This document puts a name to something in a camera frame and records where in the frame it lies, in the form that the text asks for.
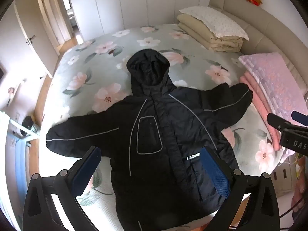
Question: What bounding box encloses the black hooded jacket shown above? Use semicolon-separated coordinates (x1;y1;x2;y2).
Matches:
46;49;253;230

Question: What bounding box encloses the folded pink blanket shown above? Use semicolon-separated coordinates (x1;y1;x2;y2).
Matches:
240;76;281;151

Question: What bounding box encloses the folded purple blanket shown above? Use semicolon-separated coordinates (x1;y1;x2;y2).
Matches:
239;52;307;124

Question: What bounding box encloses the white bedside cabinet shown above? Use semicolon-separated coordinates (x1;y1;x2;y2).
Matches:
271;155;297;198

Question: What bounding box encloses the beige padded headboard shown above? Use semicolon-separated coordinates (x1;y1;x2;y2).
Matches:
208;0;308;98

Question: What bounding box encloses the black mesh wastebasket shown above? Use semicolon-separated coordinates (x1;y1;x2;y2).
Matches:
21;116;40;134

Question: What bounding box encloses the white dotted pillow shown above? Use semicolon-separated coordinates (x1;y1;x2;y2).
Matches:
179;6;249;40

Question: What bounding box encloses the folded beige quilt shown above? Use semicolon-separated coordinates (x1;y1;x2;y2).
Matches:
177;14;243;52

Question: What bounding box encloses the floral green bedspread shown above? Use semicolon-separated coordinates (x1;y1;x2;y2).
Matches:
41;23;295;231

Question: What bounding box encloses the white room door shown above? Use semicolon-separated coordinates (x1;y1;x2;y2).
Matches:
14;0;59;78

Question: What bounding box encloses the white wardrobe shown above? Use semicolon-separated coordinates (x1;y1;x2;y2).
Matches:
70;0;199;41

